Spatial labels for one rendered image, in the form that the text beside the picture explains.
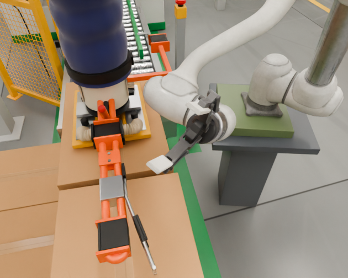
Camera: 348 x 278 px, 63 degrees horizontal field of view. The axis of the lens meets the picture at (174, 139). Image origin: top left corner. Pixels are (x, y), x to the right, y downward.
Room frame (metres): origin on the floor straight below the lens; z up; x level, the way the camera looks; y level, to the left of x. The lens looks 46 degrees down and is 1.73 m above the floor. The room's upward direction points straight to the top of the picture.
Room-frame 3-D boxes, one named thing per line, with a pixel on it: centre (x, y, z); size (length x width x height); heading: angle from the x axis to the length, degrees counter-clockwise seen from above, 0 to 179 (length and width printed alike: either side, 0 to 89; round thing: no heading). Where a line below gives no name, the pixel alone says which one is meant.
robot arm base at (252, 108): (1.15, -0.45, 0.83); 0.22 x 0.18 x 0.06; 0
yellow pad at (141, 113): (0.90, 0.17, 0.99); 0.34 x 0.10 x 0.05; 12
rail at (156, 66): (2.44, 0.25, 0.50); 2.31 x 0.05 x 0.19; 12
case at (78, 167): (0.87, 0.26, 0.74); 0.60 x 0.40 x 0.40; 12
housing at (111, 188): (0.42, 0.17, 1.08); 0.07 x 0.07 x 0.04; 12
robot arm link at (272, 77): (1.12, -0.46, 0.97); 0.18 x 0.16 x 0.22; 55
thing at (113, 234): (0.29, 0.14, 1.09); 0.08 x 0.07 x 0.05; 12
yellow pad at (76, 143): (0.86, 0.36, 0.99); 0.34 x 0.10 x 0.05; 12
